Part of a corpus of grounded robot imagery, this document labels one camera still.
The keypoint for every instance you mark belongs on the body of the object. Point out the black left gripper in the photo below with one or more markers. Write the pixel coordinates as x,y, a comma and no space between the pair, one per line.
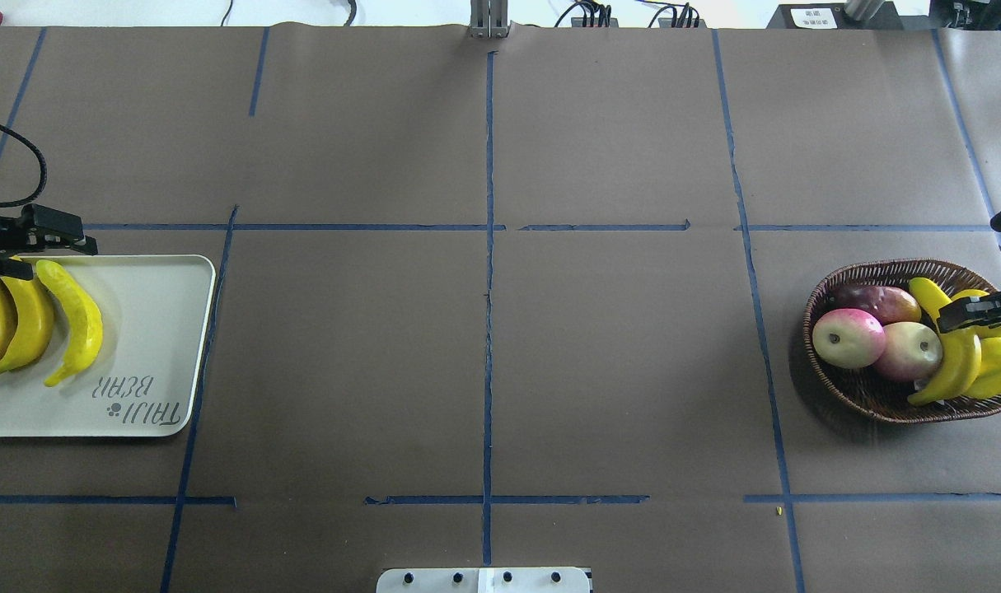
30,234

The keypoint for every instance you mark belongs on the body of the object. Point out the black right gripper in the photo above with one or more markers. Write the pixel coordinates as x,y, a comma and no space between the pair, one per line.
979,313

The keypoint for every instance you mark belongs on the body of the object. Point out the woven wicker basket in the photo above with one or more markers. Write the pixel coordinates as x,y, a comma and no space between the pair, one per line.
863,390

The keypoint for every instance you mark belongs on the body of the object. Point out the yellow lemon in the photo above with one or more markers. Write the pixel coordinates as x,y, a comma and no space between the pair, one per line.
984,332

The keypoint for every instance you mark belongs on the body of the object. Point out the pale green pink apple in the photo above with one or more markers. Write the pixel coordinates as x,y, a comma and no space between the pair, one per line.
913,352

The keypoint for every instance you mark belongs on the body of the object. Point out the dark red apple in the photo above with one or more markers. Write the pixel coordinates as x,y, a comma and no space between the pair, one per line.
887,304

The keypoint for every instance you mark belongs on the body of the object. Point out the cream bear tray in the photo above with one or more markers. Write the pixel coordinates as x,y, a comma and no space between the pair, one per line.
155,310

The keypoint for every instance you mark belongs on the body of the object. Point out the black label box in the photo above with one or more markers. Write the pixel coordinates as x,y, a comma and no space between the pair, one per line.
838,15

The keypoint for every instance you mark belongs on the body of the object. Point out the black orange connector block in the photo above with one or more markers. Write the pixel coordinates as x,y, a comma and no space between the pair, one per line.
587,15

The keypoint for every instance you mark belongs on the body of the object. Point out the aluminium frame post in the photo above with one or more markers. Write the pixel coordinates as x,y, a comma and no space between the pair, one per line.
489,19

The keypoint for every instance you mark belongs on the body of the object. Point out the white camera post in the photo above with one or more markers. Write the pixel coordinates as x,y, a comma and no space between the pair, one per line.
486,579

